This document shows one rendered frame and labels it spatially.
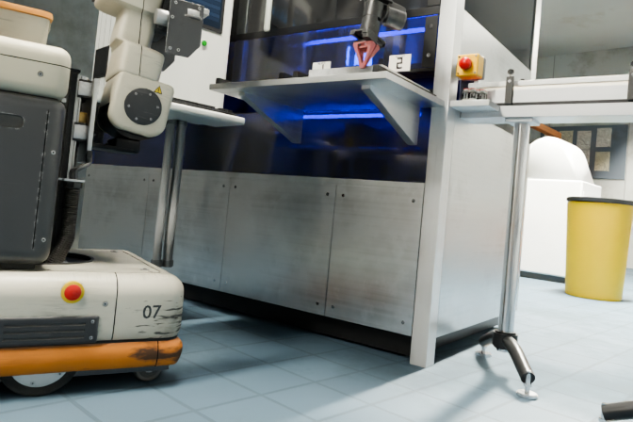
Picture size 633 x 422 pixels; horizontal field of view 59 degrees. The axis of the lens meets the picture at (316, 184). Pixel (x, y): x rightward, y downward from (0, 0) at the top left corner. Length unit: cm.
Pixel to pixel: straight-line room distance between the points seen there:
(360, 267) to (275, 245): 40
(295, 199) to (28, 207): 107
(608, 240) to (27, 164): 392
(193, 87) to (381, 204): 91
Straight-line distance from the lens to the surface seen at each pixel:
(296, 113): 217
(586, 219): 454
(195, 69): 235
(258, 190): 230
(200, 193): 255
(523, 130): 196
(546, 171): 562
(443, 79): 194
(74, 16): 465
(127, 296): 146
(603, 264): 455
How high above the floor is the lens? 50
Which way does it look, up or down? 2 degrees up
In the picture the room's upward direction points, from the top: 5 degrees clockwise
